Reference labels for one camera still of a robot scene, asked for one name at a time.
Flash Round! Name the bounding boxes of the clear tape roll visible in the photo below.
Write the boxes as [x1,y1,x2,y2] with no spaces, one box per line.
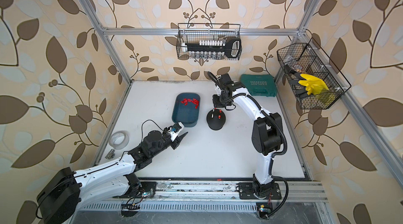
[108,130,130,150]

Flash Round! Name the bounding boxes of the black socket set holder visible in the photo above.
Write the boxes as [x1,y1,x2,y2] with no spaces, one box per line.
[181,38,242,59]

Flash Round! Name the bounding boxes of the black wire basket right wall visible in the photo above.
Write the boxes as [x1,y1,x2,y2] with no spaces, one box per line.
[277,38,352,109]

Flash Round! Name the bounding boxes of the dark teal plastic tray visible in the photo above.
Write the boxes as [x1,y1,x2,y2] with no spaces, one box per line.
[172,93,200,127]

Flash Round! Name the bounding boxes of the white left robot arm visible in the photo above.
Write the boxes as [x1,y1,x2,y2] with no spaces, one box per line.
[35,122,185,224]

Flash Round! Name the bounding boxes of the black pliers in basket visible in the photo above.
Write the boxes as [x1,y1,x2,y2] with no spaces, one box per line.
[285,64,308,99]

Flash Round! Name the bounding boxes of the black wire basket back wall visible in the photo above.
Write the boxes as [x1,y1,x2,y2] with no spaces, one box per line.
[176,22,242,61]

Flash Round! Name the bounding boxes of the green plastic tool case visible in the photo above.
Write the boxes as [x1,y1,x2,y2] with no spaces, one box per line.
[240,74,277,97]

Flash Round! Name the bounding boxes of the yellow rubber glove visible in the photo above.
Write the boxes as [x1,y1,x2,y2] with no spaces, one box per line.
[299,74,329,95]

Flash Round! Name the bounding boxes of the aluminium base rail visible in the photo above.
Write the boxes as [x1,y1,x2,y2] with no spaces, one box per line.
[80,180,328,212]

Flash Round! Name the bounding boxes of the black dome screw fixture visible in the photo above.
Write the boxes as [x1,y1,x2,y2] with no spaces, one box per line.
[206,108,226,130]

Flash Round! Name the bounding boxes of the small metal bracket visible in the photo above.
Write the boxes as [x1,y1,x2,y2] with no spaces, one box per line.
[105,149,115,160]

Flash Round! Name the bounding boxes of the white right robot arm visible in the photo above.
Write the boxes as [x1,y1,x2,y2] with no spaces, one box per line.
[206,72,288,199]

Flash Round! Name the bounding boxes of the black wire basket wall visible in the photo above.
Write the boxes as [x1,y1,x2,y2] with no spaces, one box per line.
[277,38,352,109]
[176,22,242,61]

